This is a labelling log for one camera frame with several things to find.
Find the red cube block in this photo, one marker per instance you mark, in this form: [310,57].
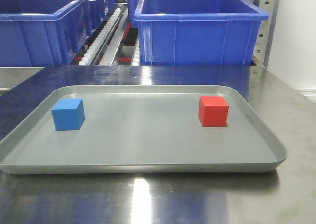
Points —
[213,111]

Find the blue cube block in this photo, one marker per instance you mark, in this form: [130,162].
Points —
[68,114]

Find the perforated metal shelf upright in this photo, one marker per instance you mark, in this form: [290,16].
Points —
[266,32]

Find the grey metal tray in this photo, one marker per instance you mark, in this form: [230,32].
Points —
[140,129]

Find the blue plastic bin right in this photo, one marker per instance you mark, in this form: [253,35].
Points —
[197,32]

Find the blue plastic bin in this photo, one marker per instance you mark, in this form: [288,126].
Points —
[197,32]
[46,32]

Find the blue plastic bin left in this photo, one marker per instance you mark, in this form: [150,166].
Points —
[46,32]

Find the white roller conveyor rail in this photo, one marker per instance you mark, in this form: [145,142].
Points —
[91,57]

